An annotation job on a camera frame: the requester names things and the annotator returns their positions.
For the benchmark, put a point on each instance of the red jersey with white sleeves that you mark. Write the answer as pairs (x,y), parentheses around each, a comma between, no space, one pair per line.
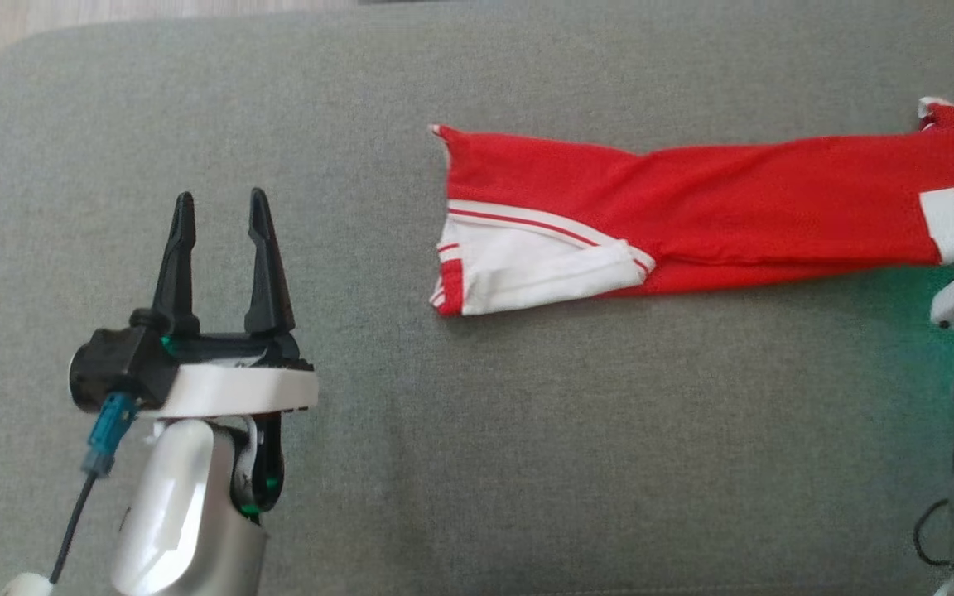
(692,207)

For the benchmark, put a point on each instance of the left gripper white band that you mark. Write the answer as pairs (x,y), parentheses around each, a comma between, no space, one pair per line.
(237,391)

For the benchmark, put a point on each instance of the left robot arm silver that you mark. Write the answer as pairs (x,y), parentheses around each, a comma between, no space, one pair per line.
(171,513)

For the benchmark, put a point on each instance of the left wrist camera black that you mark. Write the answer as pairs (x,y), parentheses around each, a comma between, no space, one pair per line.
(125,364)

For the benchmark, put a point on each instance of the large grey sofa cushion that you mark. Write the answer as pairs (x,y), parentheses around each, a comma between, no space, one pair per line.
(527,455)

